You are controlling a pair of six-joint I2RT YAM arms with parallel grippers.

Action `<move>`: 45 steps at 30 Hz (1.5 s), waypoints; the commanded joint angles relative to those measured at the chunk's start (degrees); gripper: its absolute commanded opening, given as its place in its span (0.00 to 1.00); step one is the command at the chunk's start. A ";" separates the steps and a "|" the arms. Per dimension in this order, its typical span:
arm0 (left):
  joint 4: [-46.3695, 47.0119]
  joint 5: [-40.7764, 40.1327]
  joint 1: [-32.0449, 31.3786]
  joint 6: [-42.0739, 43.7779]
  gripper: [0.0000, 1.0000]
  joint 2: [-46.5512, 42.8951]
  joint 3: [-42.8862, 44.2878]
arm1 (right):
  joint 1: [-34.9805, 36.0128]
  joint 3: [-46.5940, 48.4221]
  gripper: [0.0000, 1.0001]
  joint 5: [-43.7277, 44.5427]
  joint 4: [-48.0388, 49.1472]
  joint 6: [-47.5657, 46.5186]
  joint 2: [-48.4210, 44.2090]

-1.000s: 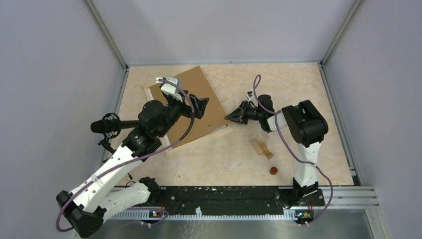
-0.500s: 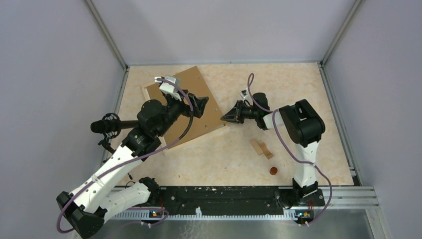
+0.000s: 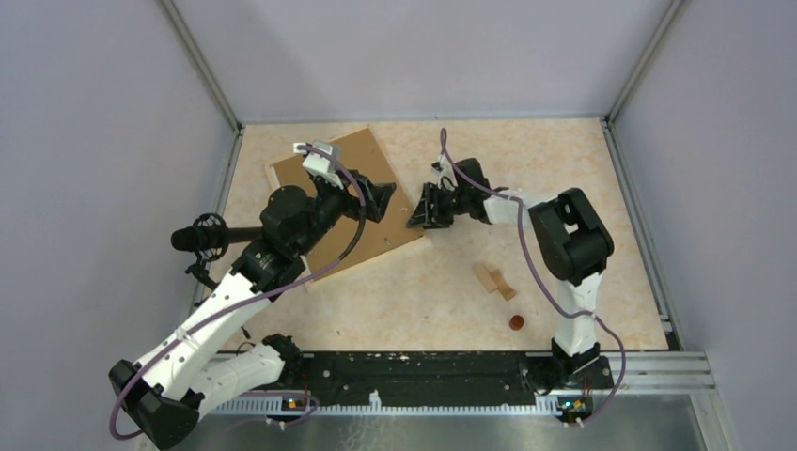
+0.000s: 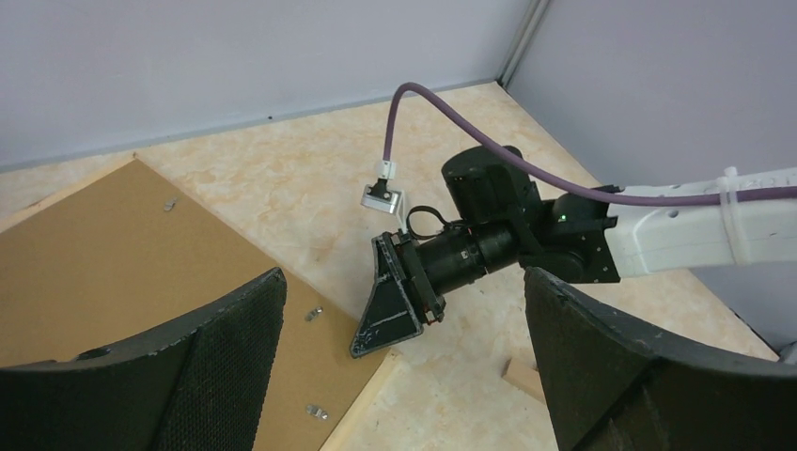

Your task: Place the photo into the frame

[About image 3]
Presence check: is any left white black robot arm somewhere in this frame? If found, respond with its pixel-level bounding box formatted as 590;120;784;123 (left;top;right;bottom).
108;172;397;450

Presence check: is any darker wooden block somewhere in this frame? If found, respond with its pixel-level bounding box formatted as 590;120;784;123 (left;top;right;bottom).
488;269;517;301

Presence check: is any purple cable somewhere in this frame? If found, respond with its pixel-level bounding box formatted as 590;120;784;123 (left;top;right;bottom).
108;143;368;442
438;127;627;428

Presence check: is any black microphone on stand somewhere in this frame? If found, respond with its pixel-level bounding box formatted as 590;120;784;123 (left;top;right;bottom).
170;212;261;290

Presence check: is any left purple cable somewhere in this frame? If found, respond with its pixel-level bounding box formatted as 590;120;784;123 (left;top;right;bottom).
108;143;368;442

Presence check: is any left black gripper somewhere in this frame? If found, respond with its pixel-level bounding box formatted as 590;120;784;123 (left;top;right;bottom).
294;168;396;256

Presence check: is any light wooden block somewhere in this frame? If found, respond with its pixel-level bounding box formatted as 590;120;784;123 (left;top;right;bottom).
472;263;497;293

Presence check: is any small brown round disc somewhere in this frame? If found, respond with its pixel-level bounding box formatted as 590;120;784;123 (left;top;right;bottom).
508;315;524;331

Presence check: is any wooden picture frame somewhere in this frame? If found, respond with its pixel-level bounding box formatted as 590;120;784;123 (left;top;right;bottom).
302;128;424;278

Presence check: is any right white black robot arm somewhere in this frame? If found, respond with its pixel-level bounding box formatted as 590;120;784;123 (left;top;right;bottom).
406;158;615;387

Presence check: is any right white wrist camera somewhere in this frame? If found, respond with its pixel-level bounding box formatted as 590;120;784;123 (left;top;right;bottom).
431;155;456;190

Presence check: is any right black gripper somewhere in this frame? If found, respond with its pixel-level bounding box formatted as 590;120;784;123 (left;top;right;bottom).
406;183;470;231

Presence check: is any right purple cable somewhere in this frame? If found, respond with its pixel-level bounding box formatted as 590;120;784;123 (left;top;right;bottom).
438;127;627;428

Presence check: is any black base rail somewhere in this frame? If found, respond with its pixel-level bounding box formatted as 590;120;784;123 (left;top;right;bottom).
260;351;615;408

